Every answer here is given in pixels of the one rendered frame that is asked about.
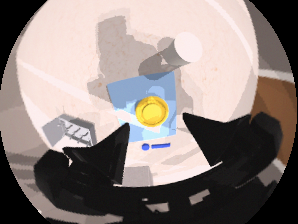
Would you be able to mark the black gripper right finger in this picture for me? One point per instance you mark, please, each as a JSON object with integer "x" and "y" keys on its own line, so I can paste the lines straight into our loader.
{"x": 212, "y": 136}

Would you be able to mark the light blue flat mat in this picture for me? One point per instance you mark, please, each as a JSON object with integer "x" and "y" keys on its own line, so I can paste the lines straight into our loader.
{"x": 126, "y": 94}

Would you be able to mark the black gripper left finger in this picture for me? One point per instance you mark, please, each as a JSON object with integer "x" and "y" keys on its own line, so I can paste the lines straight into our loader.
{"x": 108, "y": 156}

